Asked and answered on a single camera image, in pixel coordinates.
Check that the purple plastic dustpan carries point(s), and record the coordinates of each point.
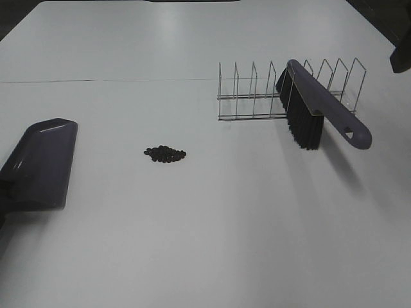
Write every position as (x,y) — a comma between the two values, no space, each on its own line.
(36,175)

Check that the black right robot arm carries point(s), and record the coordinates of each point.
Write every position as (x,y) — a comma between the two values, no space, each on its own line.
(400,57)

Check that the pile of coffee beans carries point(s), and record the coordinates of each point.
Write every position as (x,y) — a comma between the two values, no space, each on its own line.
(165,154)

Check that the chrome wire rack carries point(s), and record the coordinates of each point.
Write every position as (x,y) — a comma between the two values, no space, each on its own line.
(257,97)

